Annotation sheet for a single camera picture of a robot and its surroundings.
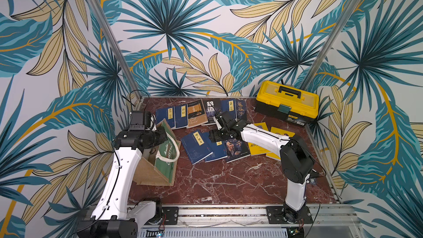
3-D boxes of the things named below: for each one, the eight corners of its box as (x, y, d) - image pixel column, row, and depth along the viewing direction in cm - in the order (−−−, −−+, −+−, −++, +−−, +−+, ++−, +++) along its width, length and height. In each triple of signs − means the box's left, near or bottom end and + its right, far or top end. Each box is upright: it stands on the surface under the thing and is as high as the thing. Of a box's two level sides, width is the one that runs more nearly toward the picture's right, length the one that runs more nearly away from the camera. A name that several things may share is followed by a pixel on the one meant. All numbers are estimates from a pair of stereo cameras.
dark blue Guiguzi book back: (237, 121, 109) (237, 119, 107) (235, 101, 120) (235, 99, 118) (248, 121, 109) (248, 119, 107) (244, 101, 120) (245, 99, 118)
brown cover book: (187, 128, 105) (186, 125, 102) (184, 104, 117) (183, 101, 115) (208, 124, 106) (208, 122, 104) (202, 101, 119) (202, 99, 117)
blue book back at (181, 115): (174, 128, 105) (173, 125, 103) (175, 107, 116) (174, 104, 113) (187, 127, 106) (187, 124, 103) (187, 106, 116) (187, 104, 114)
